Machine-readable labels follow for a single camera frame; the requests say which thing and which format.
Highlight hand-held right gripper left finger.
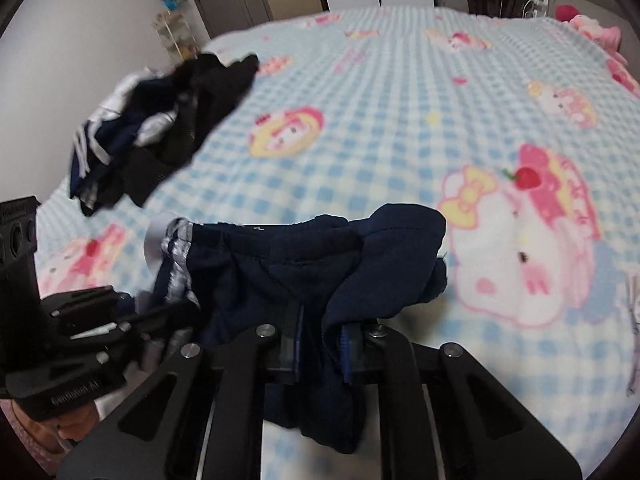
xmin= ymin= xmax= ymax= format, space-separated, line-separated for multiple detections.
xmin=55 ymin=302 xmax=306 ymax=480

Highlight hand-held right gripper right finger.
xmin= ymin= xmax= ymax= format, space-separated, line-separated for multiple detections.
xmin=340 ymin=321 xmax=583 ymax=480

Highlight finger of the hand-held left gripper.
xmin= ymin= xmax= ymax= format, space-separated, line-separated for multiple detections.
xmin=117 ymin=301 xmax=201 ymax=343

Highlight navy shorts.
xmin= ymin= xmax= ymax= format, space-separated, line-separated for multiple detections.
xmin=142 ymin=203 xmax=448 ymax=453

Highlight person's left forearm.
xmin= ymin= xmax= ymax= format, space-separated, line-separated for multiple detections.
xmin=0 ymin=400 xmax=66 ymax=466

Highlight person's left hand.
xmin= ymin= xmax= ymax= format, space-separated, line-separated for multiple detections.
xmin=20 ymin=402 xmax=103 ymax=456

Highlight white garment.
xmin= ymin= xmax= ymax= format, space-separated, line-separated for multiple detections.
xmin=97 ymin=72 xmax=176 ymax=147

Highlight checked cartoon printed blanket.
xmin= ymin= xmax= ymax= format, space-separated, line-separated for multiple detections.
xmin=35 ymin=6 xmax=640 ymax=480

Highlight black jacket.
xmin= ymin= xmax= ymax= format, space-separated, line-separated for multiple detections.
xmin=80 ymin=52 xmax=261 ymax=216

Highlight white shelf rack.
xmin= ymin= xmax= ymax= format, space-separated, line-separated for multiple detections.
xmin=152 ymin=10 xmax=198 ymax=66

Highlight pink plush toy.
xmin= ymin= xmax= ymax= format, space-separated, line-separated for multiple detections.
xmin=570 ymin=14 xmax=623 ymax=53

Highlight grey padded bed headboard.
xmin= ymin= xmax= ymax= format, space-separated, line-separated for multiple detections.
xmin=547 ymin=0 xmax=640 ymax=91

